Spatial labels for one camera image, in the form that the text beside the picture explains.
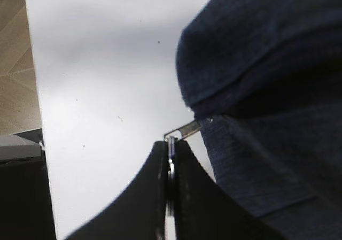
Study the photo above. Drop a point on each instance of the dark blue lunch bag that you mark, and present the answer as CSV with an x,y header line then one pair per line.
x,y
263,79

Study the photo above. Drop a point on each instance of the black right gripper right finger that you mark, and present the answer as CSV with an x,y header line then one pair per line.
x,y
202,210

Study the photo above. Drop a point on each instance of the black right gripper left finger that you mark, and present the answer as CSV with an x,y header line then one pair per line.
x,y
140,210

